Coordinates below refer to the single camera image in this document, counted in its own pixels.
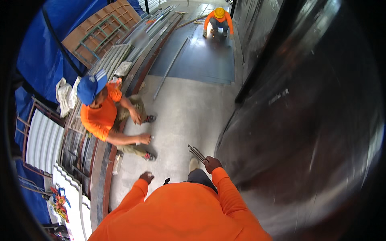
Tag person's right hand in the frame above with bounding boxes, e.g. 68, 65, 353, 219
203, 156, 223, 175

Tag person's left hand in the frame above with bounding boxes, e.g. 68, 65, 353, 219
139, 172, 155, 185

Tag bundle of thin metal rods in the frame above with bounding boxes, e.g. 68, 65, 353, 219
188, 144, 207, 163

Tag person's legs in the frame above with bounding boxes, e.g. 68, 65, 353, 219
186, 157, 218, 194

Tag white plastic bottle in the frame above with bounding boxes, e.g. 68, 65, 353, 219
112, 154, 122, 176

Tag person's body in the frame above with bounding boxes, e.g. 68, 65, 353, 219
87, 180, 274, 241

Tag stack of white corrugated sheets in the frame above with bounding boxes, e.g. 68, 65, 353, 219
52, 163, 93, 241

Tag long grey metal bar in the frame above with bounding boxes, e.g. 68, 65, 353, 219
153, 36, 189, 101

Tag large black metal panel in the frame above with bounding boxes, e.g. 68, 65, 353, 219
215, 0, 385, 241

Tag dark metal floor sheet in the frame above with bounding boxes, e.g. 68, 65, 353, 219
148, 3, 236, 85

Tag white corrugated roof sheet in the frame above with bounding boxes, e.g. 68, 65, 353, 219
26, 109, 65, 174

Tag white sack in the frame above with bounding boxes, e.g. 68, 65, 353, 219
55, 76, 82, 118

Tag stack of long metal profiles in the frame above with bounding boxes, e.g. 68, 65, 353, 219
59, 4, 185, 199

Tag long wooden stick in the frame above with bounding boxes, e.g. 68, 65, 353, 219
176, 13, 209, 30

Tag brown wooden board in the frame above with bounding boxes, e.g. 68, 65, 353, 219
62, 0, 142, 69

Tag blue tarp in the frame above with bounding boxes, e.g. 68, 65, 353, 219
13, 0, 145, 225

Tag colourful bundle of straps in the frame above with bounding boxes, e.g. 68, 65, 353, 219
48, 186, 72, 224

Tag rusty metal frame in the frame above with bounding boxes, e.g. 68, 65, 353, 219
15, 96, 66, 178

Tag green metal frame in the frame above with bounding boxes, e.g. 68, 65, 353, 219
74, 14, 130, 64

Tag black hose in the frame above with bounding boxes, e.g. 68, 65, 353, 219
42, 5, 84, 78

